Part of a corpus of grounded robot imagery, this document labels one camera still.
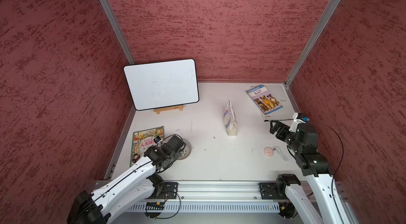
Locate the white patterned breakfast bowl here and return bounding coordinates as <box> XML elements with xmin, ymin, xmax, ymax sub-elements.
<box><xmin>177</xmin><ymin>140</ymin><xmax>192</xmax><ymax>160</ymax></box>

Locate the oats bag white purple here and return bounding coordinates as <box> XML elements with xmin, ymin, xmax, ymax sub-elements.
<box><xmin>223</xmin><ymin>99</ymin><xmax>237</xmax><ymax>137</ymax></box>

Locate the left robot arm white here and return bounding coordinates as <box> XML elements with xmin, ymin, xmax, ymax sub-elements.
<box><xmin>67</xmin><ymin>134</ymin><xmax>186</xmax><ymax>224</ymax></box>

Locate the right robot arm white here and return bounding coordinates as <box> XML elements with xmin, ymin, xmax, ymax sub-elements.
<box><xmin>270</xmin><ymin>120</ymin><xmax>351</xmax><ymax>224</ymax></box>

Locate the pink round case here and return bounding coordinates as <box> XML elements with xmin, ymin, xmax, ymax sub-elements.
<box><xmin>264</xmin><ymin>147</ymin><xmax>274</xmax><ymax>157</ymax></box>

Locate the dog book blue cover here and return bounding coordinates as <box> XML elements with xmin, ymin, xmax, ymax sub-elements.
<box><xmin>246</xmin><ymin>85</ymin><xmax>283</xmax><ymax>116</ymax></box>

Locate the colourful history magazine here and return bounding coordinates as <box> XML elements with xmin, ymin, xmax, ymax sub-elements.
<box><xmin>130</xmin><ymin>126</ymin><xmax>164</xmax><ymax>167</ymax></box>

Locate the wooden board stand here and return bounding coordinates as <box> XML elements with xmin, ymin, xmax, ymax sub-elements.
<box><xmin>153</xmin><ymin>105</ymin><xmax>184</xmax><ymax>115</ymax></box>

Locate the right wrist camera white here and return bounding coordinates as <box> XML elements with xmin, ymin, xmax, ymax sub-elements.
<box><xmin>289</xmin><ymin>113</ymin><xmax>309</xmax><ymax>132</ymax></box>

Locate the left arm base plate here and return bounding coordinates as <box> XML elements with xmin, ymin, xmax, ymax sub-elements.
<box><xmin>150</xmin><ymin>181</ymin><xmax>179</xmax><ymax>200</ymax></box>

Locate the aluminium front rail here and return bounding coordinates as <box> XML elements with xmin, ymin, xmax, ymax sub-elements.
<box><xmin>125</xmin><ymin>181</ymin><xmax>290</xmax><ymax>219</ymax></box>

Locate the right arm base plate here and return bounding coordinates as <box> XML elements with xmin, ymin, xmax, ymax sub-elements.
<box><xmin>259</xmin><ymin>182</ymin><xmax>286</xmax><ymax>200</ymax></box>

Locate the white board black frame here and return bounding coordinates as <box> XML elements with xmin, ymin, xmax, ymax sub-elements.
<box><xmin>124</xmin><ymin>59</ymin><xmax>200</xmax><ymax>111</ymax></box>

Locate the right aluminium corner post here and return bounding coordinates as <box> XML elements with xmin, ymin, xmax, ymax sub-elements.
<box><xmin>284</xmin><ymin>0</ymin><xmax>359</xmax><ymax>88</ymax></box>

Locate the aluminium corner post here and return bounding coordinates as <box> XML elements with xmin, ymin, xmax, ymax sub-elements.
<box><xmin>284</xmin><ymin>0</ymin><xmax>359</xmax><ymax>88</ymax></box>
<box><xmin>99</xmin><ymin>0</ymin><xmax>135</xmax><ymax>65</ymax></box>

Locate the left aluminium corner post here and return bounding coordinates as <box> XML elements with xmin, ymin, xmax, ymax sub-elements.
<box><xmin>99</xmin><ymin>0</ymin><xmax>135</xmax><ymax>65</ymax></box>

